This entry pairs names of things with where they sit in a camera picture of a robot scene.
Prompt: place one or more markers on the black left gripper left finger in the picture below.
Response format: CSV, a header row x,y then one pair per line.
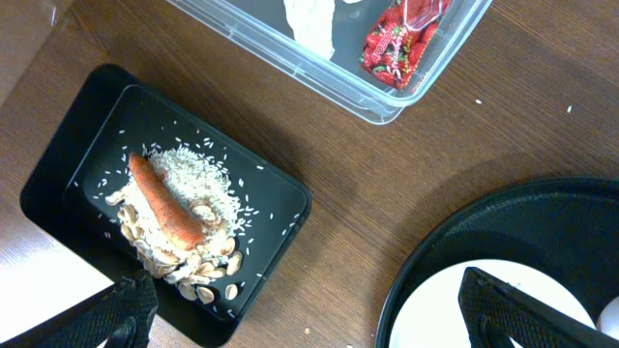
x,y
119,316

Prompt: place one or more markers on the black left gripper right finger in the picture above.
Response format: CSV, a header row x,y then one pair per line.
x,y
498,315

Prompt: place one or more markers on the orange carrot piece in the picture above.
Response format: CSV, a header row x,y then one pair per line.
x,y
176,224

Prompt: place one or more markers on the red strawberry snack wrapper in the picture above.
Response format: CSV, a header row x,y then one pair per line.
x,y
398,40

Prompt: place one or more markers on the white tissue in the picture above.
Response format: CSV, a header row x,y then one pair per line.
x,y
318,25

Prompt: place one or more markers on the light grey plate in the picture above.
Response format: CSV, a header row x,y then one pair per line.
x,y
431,316

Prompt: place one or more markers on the white pink bowl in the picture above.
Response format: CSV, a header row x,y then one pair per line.
x,y
608,321

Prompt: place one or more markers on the round black tray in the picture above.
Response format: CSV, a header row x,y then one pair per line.
x,y
566,228

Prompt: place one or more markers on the black rectangular food bin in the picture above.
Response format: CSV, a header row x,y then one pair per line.
x,y
114,115

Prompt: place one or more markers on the pile of rice and seeds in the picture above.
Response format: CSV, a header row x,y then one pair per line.
x,y
203,193

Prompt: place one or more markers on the clear plastic bin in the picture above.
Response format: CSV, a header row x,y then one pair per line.
x,y
261,28

